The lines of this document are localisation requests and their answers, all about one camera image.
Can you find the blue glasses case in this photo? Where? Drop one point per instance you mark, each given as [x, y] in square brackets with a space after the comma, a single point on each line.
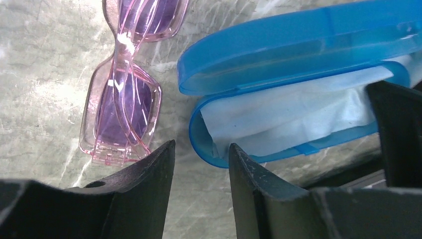
[295, 47]

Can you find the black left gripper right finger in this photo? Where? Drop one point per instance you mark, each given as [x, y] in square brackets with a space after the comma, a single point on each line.
[268, 207]

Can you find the light blue cleaning cloth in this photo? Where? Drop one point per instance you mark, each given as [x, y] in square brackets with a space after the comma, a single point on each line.
[331, 110]

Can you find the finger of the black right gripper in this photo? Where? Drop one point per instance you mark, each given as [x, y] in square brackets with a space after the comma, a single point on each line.
[398, 111]

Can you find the purple pink sunglasses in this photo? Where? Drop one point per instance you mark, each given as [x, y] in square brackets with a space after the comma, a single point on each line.
[123, 100]

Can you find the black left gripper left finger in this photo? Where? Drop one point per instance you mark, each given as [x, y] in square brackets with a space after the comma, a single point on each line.
[129, 204]

